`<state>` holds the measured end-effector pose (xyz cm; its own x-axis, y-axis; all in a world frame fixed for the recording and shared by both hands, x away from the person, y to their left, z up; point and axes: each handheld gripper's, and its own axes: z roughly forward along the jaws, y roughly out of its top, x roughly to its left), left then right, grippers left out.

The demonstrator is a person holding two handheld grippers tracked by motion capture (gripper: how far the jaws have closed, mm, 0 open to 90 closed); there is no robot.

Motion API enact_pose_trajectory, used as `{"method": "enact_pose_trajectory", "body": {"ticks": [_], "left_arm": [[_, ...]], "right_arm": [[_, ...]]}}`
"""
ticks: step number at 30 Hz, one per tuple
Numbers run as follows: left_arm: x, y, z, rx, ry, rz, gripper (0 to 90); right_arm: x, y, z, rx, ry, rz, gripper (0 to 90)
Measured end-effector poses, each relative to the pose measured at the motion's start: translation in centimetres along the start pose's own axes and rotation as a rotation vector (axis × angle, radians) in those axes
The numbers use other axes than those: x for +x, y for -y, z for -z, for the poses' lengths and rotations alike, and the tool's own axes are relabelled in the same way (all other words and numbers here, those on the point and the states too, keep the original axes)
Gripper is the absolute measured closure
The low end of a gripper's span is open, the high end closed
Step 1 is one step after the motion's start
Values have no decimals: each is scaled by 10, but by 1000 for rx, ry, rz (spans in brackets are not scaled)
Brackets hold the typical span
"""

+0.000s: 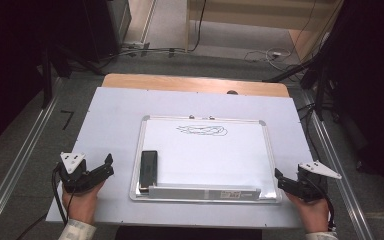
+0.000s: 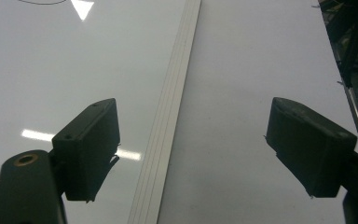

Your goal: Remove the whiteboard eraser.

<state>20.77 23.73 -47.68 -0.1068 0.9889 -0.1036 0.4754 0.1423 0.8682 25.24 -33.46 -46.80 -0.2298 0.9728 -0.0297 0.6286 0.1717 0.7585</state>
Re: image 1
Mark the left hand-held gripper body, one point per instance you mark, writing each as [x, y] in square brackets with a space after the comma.
[75, 173]

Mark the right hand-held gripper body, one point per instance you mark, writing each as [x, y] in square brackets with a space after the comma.
[313, 186]

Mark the black whiteboard eraser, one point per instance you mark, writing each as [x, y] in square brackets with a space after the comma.
[148, 170]

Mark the white whiteboard with metal frame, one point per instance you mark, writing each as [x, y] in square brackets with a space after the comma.
[206, 160]

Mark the person's right hand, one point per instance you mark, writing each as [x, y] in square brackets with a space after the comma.
[313, 215]

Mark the person's left hand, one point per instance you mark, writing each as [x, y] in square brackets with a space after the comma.
[80, 206]

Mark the large white panel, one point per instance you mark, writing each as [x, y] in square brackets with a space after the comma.
[113, 110]

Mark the black metal stand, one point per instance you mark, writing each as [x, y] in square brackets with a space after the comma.
[320, 93]
[46, 80]

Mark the person's dark lap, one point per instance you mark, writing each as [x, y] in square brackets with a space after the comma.
[186, 234]

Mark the wooden table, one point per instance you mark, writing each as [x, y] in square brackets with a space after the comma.
[180, 83]

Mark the dark curtain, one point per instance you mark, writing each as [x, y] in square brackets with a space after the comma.
[373, 83]
[10, 60]

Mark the black cabinet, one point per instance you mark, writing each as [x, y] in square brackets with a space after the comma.
[103, 26]

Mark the light wooden furniture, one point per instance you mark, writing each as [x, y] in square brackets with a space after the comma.
[263, 13]

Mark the aluminium floor rail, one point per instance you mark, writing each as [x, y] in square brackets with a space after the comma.
[20, 160]
[340, 166]

